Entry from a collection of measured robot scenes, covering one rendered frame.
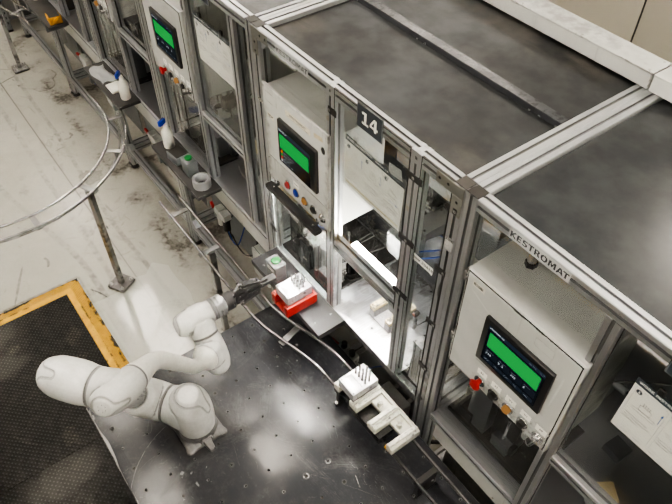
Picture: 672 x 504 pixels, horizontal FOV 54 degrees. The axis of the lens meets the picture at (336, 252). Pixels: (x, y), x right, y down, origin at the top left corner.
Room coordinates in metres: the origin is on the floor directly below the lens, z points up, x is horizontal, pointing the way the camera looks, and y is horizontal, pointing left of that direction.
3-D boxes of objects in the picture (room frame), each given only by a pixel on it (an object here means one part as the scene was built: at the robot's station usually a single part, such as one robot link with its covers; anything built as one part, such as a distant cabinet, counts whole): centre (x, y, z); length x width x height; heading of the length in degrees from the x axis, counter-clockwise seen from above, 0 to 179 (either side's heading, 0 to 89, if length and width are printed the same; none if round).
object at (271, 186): (1.95, 0.17, 1.37); 0.36 x 0.04 x 0.04; 37
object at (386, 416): (1.32, -0.16, 0.84); 0.36 x 0.14 x 0.10; 37
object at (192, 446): (1.31, 0.55, 0.71); 0.22 x 0.18 x 0.06; 37
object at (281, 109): (2.03, 0.06, 1.60); 0.42 x 0.29 x 0.46; 37
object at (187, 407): (1.33, 0.58, 0.85); 0.18 x 0.16 x 0.22; 74
